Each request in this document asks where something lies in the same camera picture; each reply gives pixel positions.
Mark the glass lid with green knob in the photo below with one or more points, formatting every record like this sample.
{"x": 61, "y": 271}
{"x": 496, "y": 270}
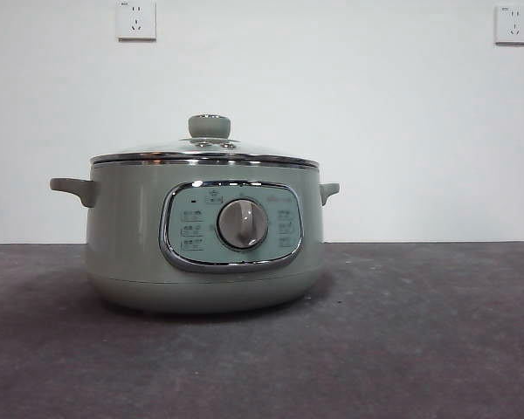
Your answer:
{"x": 208, "y": 125}

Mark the sage green electric cooking pot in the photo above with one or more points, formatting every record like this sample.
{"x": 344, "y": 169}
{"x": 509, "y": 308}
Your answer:
{"x": 126, "y": 235}

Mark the white wall power socket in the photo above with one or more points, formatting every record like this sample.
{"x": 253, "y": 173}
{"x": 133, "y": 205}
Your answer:
{"x": 136, "y": 22}
{"x": 513, "y": 24}

